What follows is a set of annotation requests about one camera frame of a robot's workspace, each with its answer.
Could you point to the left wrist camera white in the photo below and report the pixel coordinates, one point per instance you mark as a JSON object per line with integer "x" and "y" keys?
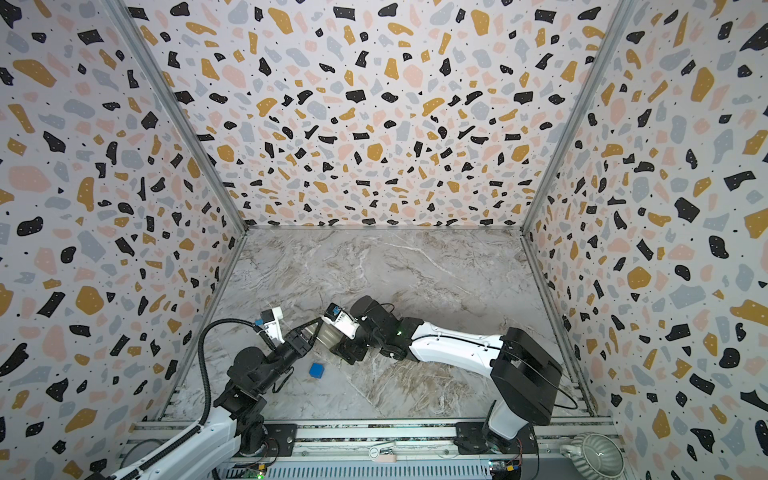
{"x": 270, "y": 323}

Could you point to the grey ribbed fan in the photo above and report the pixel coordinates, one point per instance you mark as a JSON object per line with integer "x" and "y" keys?
{"x": 595, "y": 456}

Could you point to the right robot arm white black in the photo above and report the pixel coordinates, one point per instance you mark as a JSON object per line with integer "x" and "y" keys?
{"x": 526, "y": 376}

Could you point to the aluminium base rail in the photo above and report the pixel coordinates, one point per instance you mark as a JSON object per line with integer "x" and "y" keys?
{"x": 451, "y": 448}

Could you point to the black tape roll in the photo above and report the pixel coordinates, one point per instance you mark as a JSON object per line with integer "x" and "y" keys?
{"x": 139, "y": 450}

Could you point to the white remote control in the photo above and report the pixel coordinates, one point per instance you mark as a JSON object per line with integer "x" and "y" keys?
{"x": 329, "y": 336}

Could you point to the blue cube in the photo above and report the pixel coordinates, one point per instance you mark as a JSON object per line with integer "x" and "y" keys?
{"x": 316, "y": 370}

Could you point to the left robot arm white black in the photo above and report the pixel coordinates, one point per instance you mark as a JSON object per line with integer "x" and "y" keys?
{"x": 232, "y": 422}

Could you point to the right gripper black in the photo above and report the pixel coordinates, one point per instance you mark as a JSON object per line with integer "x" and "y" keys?
{"x": 346, "y": 343}

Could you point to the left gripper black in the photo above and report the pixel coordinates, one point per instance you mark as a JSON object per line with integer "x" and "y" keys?
{"x": 295, "y": 344}

